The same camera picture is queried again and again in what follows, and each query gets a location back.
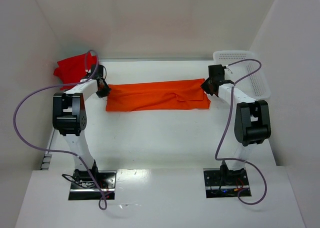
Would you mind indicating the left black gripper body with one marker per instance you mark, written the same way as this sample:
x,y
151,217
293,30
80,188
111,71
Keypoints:
x,y
103,89

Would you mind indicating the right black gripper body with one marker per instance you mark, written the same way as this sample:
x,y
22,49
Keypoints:
x,y
208,84

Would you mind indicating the orange t shirt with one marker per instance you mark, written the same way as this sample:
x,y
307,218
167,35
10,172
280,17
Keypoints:
x,y
168,95

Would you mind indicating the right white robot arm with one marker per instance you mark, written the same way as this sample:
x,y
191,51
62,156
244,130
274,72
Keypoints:
x,y
249,117

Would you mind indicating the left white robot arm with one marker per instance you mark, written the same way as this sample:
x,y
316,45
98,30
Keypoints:
x,y
70,119

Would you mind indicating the folded red t shirt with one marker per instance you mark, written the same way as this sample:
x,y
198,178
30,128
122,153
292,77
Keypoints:
x,y
74,69

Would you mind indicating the white plastic basket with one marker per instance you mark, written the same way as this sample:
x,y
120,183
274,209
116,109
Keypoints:
x,y
240,63

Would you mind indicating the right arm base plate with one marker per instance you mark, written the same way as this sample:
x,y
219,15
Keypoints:
x,y
218,185

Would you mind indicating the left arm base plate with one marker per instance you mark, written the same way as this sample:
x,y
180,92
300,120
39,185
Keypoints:
x,y
100,185

